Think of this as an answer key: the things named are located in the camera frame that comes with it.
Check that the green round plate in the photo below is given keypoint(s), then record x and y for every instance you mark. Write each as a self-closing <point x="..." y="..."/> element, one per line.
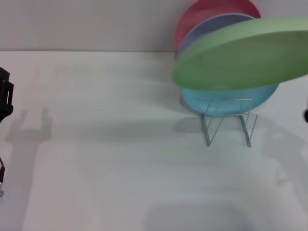
<point x="240" y="57"/>

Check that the light blue round plate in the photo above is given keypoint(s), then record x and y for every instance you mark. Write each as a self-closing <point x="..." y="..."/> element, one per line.
<point x="192" y="101"/>

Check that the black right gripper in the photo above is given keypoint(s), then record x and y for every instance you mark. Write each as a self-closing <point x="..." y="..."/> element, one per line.
<point x="306" y="115"/>

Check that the red round plate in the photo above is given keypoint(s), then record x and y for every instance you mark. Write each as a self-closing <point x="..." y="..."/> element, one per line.
<point x="192" y="16"/>

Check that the purple round plate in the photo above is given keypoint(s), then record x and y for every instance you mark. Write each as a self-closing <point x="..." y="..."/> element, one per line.
<point x="199" y="31"/>

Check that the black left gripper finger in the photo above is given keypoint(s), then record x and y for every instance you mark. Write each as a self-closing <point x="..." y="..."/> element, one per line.
<point x="6" y="96"/>

